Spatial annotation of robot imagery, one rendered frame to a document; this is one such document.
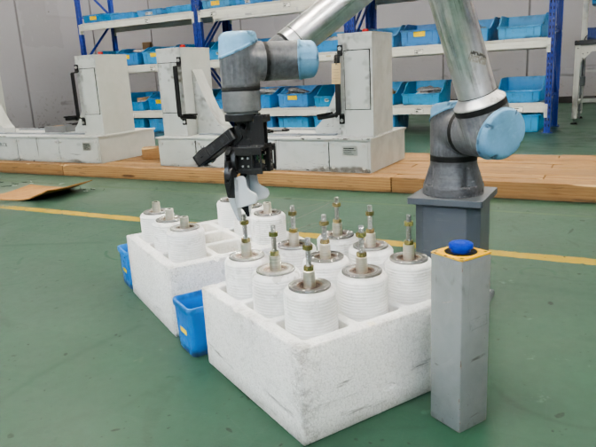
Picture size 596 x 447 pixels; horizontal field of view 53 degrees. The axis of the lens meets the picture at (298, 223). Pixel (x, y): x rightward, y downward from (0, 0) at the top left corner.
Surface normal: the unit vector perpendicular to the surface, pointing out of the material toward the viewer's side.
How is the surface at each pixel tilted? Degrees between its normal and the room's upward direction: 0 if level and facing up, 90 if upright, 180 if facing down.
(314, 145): 90
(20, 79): 90
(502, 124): 97
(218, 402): 0
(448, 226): 90
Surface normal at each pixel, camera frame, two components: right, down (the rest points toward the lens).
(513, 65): -0.48, 0.24
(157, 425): -0.05, -0.97
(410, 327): 0.55, 0.18
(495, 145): 0.39, 0.32
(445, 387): -0.84, 0.18
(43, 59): 0.88, 0.07
